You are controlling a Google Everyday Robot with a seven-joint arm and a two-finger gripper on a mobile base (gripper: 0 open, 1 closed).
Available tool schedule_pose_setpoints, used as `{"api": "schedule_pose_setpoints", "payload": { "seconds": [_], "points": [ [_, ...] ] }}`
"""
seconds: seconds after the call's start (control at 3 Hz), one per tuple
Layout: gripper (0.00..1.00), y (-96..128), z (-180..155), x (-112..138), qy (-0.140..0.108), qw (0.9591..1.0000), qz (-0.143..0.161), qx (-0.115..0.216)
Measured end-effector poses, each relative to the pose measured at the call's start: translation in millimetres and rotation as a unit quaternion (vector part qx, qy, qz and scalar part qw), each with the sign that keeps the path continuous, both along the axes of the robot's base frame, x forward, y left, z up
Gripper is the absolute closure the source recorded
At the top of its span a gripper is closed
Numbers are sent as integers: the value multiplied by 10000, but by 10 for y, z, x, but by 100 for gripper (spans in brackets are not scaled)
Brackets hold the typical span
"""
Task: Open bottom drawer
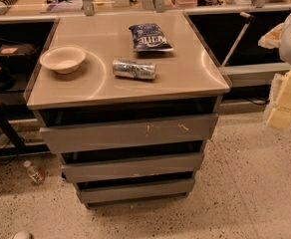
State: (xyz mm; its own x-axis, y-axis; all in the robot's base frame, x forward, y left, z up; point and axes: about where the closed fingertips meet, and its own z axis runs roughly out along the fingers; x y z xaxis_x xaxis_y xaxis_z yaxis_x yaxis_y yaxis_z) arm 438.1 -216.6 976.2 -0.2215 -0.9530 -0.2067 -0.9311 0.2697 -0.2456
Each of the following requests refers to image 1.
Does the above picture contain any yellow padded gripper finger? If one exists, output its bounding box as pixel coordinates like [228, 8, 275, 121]
[265, 71, 291, 129]

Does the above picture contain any grey bottom drawer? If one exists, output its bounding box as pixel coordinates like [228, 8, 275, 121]
[77, 178, 194, 204]

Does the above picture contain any grey drawer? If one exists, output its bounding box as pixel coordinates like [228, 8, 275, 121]
[62, 152, 204, 183]
[40, 114, 218, 153]
[77, 178, 194, 204]

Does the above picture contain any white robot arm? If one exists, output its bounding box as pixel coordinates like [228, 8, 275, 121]
[258, 14, 291, 129]

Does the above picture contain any grey middle drawer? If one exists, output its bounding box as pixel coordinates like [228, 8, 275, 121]
[62, 152, 204, 183]

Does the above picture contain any grey drawer cabinet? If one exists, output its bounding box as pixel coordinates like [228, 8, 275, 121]
[23, 11, 233, 209]

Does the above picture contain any grey top drawer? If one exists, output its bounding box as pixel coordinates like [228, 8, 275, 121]
[40, 114, 218, 153]

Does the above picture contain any white stick with black tip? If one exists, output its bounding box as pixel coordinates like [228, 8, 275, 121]
[221, 12, 255, 67]

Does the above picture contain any blue kettle chip bag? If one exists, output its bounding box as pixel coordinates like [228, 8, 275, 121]
[129, 23, 173, 52]

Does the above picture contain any crushed silver can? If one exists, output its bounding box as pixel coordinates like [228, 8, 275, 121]
[113, 60, 156, 80]

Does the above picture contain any white paper bowl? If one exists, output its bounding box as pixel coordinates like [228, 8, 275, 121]
[40, 45, 87, 74]

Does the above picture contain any clear plastic water bottle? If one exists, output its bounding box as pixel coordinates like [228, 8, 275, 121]
[24, 160, 44, 184]

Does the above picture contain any black equipment on left shelf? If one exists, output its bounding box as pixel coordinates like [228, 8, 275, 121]
[0, 44, 38, 91]

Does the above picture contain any black cable on floor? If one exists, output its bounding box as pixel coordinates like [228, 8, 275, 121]
[245, 97, 270, 106]

